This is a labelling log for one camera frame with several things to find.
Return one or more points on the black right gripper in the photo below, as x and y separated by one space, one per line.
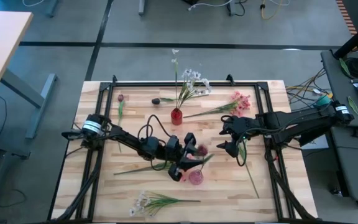
244 129

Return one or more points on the white box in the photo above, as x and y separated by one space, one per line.
320 143

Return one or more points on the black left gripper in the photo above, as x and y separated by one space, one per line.
172 145

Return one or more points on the grey metal table leg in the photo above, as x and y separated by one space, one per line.
142 7
53 7

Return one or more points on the light wooden side table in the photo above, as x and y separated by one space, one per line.
2 46

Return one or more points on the dark purple artificial tulip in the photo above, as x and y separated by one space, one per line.
156 101
242 152

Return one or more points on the dark grey cart top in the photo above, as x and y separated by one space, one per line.
337 84

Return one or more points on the pink ribbed glass vase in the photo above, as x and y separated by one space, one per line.
196 178

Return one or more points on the green tape roll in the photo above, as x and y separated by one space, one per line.
323 101

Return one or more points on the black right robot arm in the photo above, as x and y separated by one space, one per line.
300 123

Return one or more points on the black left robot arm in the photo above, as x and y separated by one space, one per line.
126 140

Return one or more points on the pink artificial flower spray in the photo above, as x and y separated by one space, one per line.
145 168
241 102

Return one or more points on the grey side table leg frame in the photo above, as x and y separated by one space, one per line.
43 99

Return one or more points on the black diagonal post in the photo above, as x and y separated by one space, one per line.
356 39

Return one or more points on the dark red artificial tulip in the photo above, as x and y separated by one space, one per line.
202 150

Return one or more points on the red glass vase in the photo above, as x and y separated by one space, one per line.
176 118

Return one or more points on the black aluminium table frame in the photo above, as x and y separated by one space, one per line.
228 84

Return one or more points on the white artificial flower spray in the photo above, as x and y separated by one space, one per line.
195 75
154 202

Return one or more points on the green artificial leaf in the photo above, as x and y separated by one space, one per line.
344 67
353 105

